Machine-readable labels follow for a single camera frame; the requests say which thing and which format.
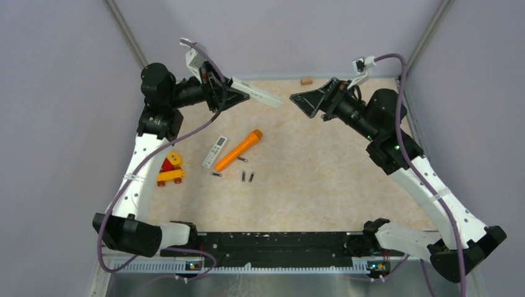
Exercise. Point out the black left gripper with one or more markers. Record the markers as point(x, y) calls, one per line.
point(218, 94)

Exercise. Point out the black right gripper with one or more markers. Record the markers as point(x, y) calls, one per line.
point(325, 99)

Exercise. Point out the long white remote control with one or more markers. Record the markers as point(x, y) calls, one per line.
point(257, 94)

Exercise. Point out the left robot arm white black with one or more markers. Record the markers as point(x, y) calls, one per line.
point(124, 227)

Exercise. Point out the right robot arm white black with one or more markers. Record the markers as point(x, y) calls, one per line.
point(461, 241)

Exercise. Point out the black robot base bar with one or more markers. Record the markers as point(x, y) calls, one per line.
point(283, 249)

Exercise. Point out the small white remote control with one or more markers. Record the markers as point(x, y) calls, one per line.
point(214, 151)

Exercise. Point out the small brown wooden block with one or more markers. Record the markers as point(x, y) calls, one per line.
point(306, 81)

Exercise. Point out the yellow red toy truck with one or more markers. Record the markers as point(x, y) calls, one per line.
point(171, 170)

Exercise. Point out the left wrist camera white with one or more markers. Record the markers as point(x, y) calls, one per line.
point(194, 59)

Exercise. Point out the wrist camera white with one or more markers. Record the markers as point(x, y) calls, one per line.
point(194, 59)
point(362, 66)

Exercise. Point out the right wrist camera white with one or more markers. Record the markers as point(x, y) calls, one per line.
point(362, 66)

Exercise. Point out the white slotted cable duct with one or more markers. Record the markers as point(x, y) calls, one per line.
point(190, 266)

